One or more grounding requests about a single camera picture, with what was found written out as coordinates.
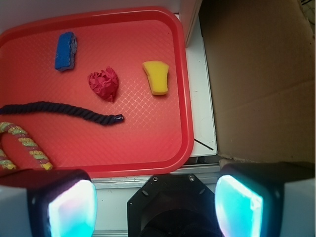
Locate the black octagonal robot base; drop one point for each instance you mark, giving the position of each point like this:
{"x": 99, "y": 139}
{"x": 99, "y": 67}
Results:
{"x": 172, "y": 205}

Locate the white panel post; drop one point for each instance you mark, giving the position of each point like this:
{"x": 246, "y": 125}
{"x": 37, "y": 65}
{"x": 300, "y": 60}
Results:
{"x": 188, "y": 15}

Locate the yellow sponge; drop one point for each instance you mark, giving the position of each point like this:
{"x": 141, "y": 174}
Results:
{"x": 157, "y": 75}

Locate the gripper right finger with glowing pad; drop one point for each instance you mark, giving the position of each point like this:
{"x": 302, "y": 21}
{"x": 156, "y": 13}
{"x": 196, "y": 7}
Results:
{"x": 267, "y": 199}

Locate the brown cardboard box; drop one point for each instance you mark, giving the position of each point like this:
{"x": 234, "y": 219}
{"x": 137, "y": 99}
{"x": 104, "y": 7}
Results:
{"x": 261, "y": 62}

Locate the blue sponge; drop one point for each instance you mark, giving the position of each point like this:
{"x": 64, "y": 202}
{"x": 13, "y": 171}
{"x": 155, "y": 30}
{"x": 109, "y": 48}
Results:
{"x": 65, "y": 52}

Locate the crumpled red paper ball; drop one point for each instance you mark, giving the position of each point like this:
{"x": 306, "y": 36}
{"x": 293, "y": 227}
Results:
{"x": 104, "y": 84}

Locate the red plastic tray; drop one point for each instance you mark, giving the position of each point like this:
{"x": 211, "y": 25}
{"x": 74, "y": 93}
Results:
{"x": 156, "y": 135}

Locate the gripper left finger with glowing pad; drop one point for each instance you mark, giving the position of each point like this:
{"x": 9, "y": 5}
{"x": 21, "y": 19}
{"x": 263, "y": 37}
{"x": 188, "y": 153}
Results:
{"x": 54, "y": 203}

